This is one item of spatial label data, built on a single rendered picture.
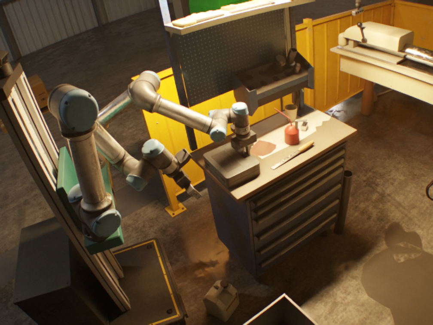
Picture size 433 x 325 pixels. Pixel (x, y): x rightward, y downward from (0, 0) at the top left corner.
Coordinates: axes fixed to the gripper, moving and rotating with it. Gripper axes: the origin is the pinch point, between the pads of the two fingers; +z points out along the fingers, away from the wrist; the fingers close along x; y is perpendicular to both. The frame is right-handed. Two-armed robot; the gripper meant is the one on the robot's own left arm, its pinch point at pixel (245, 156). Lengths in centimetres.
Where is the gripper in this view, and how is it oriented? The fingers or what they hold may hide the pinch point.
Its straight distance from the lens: 178.2
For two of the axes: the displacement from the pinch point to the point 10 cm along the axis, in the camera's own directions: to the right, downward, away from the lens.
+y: 4.8, 4.8, -7.3
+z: 1.5, 7.8, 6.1
